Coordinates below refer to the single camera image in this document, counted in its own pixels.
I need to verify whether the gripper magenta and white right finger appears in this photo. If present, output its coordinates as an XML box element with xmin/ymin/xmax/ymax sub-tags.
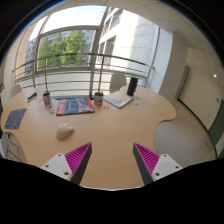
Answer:
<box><xmin>133</xmin><ymin>143</ymin><xmax>182</xmax><ymax>185</ymax></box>

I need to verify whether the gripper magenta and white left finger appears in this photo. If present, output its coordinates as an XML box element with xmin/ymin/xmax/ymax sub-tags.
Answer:
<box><xmin>42</xmin><ymin>143</ymin><xmax>92</xmax><ymax>185</ymax></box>

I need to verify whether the red magazine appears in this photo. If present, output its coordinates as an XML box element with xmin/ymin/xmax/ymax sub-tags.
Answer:
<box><xmin>56</xmin><ymin>98</ymin><xmax>94</xmax><ymax>116</ymax></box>

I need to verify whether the white patterned mug left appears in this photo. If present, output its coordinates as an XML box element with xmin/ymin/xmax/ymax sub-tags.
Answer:
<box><xmin>43</xmin><ymin>92</ymin><xmax>51</xmax><ymax>105</ymax></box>

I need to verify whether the white patterned mug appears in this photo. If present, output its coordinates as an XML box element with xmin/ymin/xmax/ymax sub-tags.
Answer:
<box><xmin>94</xmin><ymin>92</ymin><xmax>103</xmax><ymax>105</ymax></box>
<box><xmin>43</xmin><ymin>92</ymin><xmax>51</xmax><ymax>105</ymax></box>

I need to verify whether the white patterned mug right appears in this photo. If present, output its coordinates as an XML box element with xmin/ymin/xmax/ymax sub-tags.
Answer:
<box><xmin>94</xmin><ymin>92</ymin><xmax>103</xmax><ymax>105</ymax></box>

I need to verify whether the light illustrated book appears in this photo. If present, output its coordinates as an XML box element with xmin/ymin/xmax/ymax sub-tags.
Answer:
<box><xmin>104</xmin><ymin>91</ymin><xmax>133</xmax><ymax>108</ymax></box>

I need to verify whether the black cylindrical speaker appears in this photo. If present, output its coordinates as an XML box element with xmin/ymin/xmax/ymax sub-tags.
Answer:
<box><xmin>127</xmin><ymin>77</ymin><xmax>138</xmax><ymax>96</ymax></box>

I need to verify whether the white chair at left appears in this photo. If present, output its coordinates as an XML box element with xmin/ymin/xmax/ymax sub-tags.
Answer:
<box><xmin>9</xmin><ymin>84</ymin><xmax>22</xmax><ymax>99</ymax></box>

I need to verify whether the white chair behind table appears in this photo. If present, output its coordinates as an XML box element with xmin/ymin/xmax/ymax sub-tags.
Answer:
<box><xmin>109</xmin><ymin>73</ymin><xmax>126</xmax><ymax>92</ymax></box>

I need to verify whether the metal balcony railing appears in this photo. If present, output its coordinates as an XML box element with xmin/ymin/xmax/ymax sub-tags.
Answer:
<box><xmin>12</xmin><ymin>53</ymin><xmax>153</xmax><ymax>83</ymax></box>

